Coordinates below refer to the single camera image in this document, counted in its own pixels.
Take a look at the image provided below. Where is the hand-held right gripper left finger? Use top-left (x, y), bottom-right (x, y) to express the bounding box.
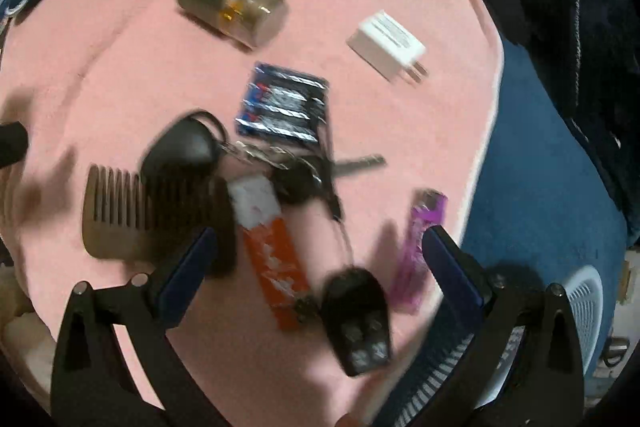
top-left (50, 227), bottom-right (236, 427)

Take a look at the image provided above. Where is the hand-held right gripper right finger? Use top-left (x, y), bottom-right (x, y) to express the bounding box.
top-left (400, 224), bottom-right (586, 427)

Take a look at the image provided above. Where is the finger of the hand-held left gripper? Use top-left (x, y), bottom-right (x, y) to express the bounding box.
top-left (0, 121), bottom-right (29, 168)

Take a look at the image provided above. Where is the purple lighter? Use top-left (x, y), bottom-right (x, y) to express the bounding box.
top-left (390, 188), bottom-right (448, 313)

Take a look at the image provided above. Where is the brown wooden comb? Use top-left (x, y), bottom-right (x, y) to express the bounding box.
top-left (82, 164), bottom-right (236, 278)

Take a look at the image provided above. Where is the orange and white lighter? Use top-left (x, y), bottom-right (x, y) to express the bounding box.
top-left (227, 174), bottom-right (313, 333)

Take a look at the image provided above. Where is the black remote key fob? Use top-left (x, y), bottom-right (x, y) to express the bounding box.
top-left (320, 187), bottom-right (393, 378)

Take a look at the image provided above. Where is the key bunch with black pouch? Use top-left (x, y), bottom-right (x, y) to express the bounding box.
top-left (140, 109), bottom-right (388, 223)

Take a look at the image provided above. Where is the light blue mesh basket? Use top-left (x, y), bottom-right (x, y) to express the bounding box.
top-left (390, 264), bottom-right (606, 427)

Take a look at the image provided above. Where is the blue battery pack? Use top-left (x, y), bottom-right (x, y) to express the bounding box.
top-left (235, 62), bottom-right (331, 150)

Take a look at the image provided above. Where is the pink towel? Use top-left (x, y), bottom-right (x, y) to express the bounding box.
top-left (0, 0), bottom-right (506, 427)

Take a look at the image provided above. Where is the blue plush blanket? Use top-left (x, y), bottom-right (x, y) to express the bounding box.
top-left (457, 34), bottom-right (631, 408)

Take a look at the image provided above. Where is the green and gold jar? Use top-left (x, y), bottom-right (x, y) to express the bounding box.
top-left (176, 0), bottom-right (290, 48)

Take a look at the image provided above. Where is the white wall charger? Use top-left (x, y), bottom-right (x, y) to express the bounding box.
top-left (346, 9), bottom-right (431, 85)

